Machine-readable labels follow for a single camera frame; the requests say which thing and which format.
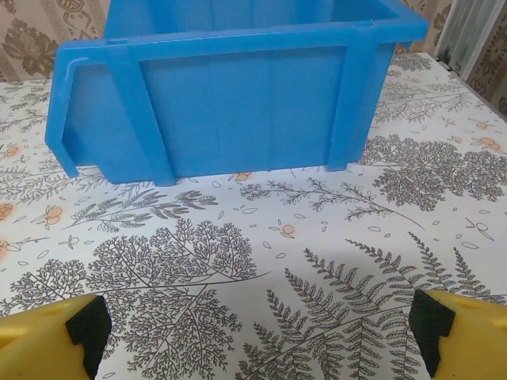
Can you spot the blue plastic bin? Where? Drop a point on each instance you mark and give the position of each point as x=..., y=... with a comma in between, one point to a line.
x=245, y=111

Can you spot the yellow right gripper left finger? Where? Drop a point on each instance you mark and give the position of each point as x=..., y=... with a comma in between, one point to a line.
x=35, y=344

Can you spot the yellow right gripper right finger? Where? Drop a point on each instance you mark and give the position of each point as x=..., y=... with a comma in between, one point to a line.
x=475, y=344

